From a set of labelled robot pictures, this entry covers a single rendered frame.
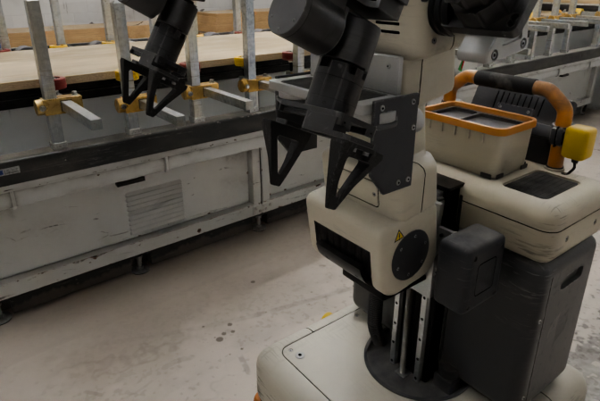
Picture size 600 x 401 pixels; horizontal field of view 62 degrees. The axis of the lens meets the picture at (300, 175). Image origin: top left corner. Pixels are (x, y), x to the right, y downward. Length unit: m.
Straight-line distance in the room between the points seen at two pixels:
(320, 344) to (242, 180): 1.20
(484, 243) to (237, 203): 1.65
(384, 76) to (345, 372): 0.81
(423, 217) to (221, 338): 1.13
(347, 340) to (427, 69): 0.83
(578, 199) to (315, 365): 0.74
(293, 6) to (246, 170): 1.96
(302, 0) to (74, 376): 1.60
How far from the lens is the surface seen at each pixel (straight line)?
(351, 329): 1.50
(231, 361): 1.83
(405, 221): 0.93
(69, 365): 1.96
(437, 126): 1.19
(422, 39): 0.81
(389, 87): 0.82
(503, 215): 1.09
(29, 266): 2.20
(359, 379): 1.36
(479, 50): 0.75
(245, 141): 2.11
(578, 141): 1.20
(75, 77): 1.93
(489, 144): 1.12
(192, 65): 1.90
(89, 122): 1.49
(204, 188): 2.35
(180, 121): 1.58
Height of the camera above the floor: 1.22
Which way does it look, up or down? 22 degrees down
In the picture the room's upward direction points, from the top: straight up
